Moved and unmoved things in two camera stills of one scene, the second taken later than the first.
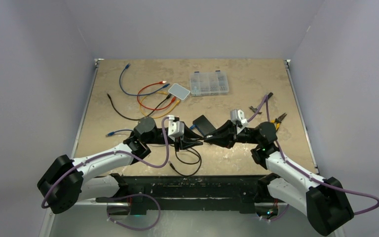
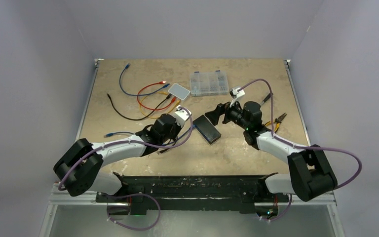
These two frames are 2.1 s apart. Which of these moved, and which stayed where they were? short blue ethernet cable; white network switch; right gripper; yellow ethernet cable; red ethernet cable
Moved: right gripper
Stayed: yellow ethernet cable; white network switch; red ethernet cable; short blue ethernet cable
